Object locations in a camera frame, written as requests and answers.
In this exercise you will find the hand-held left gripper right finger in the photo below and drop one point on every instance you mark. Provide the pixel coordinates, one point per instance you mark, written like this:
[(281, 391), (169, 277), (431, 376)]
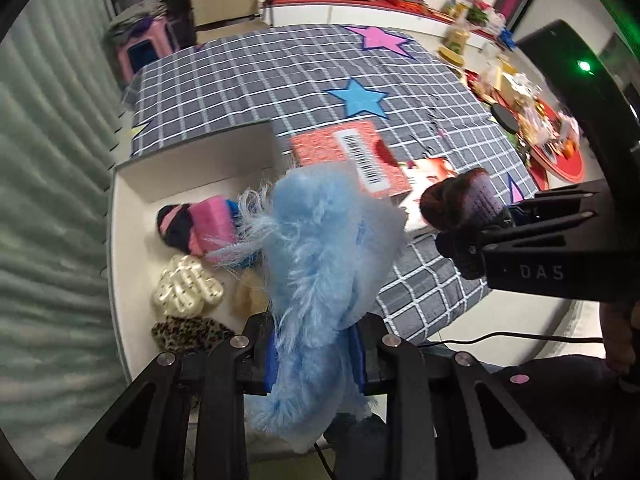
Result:
[(359, 360)]

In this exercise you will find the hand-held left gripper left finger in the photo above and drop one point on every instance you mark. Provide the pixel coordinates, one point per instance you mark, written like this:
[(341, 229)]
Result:
[(270, 367)]

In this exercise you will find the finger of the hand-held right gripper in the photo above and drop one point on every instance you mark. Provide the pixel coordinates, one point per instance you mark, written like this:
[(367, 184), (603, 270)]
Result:
[(525, 237), (560, 202)]

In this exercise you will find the cream polka-dot scrunchie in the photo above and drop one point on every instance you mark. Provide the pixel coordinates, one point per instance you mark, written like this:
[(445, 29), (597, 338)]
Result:
[(185, 287)]

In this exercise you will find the pink and blue knitted item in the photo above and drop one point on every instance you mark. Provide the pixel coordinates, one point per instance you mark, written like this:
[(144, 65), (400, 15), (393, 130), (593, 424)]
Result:
[(215, 225)]

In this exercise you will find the pink navy striped knitted item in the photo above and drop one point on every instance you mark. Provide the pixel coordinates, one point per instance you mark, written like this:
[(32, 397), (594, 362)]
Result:
[(172, 225)]

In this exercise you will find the white cardboard box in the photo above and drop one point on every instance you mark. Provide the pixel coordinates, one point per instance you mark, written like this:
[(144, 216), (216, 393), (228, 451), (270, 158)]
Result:
[(200, 170)]

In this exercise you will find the person's right hand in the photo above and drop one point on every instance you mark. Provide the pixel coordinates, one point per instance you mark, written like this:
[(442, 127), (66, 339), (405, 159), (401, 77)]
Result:
[(620, 335)]

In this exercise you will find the red round mat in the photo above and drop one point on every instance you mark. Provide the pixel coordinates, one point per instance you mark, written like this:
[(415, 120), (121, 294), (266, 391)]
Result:
[(565, 165)]

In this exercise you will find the beige fuzzy scrunchie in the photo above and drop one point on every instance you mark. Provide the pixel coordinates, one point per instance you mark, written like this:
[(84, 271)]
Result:
[(247, 297)]

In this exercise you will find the leopard print scrunchie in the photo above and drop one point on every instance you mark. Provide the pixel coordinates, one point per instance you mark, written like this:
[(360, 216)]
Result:
[(185, 332)]

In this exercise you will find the black round disc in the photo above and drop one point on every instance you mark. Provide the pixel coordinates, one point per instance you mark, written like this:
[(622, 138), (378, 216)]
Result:
[(504, 117)]

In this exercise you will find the heap of colourful packets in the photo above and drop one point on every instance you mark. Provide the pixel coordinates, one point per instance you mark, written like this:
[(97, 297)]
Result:
[(525, 95)]

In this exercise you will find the blue boxes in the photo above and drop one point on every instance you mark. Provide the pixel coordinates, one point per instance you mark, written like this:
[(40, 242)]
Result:
[(507, 35)]

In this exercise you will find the round gold tin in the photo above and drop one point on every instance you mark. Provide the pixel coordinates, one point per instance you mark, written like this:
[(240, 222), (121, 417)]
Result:
[(450, 55)]

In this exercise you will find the yellow bag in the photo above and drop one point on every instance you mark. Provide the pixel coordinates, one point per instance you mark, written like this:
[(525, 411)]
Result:
[(457, 37)]

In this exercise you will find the flower bouquet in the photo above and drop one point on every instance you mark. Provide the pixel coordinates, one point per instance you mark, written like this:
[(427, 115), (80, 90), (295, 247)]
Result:
[(482, 12)]

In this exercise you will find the red printed flat box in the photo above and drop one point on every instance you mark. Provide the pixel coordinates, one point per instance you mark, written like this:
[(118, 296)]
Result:
[(320, 152)]

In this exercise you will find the green curtain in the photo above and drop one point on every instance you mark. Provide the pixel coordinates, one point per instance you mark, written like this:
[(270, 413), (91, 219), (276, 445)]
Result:
[(50, 210)]

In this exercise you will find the grey plaid star blanket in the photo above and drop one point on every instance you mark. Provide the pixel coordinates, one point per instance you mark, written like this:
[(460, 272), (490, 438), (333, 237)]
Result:
[(240, 75)]

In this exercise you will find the white low cabinet red top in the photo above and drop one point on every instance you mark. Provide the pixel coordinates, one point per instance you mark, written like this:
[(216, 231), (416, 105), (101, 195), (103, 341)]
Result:
[(320, 12)]

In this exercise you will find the pink plastic stool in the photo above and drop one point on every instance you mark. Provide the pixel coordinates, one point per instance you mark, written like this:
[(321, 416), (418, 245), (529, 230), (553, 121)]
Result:
[(157, 34)]

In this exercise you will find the beige folding chair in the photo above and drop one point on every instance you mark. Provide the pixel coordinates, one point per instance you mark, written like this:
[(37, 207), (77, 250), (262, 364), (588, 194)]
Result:
[(220, 2)]

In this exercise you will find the pile of folded clothes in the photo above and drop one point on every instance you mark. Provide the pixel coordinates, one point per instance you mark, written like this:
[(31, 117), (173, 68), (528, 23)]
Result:
[(135, 17)]

